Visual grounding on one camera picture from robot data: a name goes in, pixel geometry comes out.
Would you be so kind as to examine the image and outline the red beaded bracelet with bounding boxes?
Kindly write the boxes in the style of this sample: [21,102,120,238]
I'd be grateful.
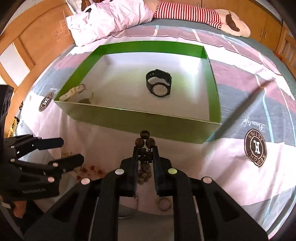
[76,164,105,180]

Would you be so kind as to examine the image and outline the brown beaded bracelet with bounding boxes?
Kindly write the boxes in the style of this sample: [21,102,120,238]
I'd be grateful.
[134,130,156,185]

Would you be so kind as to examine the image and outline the bronze metal bangle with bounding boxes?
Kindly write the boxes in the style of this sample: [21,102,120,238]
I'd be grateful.
[118,196,139,219]

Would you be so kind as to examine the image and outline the pink grey bedsheet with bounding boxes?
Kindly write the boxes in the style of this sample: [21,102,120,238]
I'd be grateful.
[16,20,295,237]

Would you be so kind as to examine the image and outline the black wrist watch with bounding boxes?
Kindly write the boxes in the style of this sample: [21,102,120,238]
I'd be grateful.
[145,69,172,98]

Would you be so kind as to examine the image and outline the green cardboard box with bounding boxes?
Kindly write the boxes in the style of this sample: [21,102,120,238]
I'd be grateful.
[55,41,222,144]

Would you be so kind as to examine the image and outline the white pink duvet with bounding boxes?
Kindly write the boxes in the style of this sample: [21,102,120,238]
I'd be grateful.
[66,1,154,46]

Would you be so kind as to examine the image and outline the wooden wardrobe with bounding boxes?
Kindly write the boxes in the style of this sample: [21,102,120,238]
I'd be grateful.
[166,0,284,52]

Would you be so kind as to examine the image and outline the striped plush toy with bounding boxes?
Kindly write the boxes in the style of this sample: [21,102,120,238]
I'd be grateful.
[144,1,251,38]

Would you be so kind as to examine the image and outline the small dark ring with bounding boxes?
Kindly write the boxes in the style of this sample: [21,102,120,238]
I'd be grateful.
[158,197,172,212]

